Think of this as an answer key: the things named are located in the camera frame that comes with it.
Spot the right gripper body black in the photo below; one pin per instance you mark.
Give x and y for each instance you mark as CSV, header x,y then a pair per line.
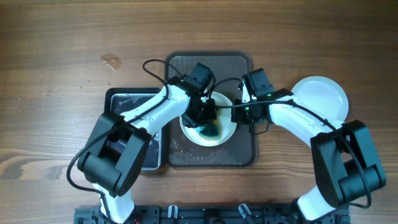
x,y
246,114

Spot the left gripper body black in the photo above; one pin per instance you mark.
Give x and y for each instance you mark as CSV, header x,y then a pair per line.
x,y
204,112

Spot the green and yellow sponge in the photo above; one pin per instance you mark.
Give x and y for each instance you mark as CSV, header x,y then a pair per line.
x,y
210,131

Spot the white plate top stained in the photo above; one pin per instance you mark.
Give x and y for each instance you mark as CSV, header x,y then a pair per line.
x,y
227,129

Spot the light blue stained plate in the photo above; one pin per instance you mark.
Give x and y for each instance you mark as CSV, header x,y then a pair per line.
x,y
323,95

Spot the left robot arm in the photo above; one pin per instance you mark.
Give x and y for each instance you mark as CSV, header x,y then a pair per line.
x,y
113,156

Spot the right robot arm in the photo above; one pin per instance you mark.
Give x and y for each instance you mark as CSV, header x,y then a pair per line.
x,y
345,161

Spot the small black sponge tray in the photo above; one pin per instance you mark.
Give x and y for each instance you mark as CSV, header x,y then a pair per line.
x,y
119,100

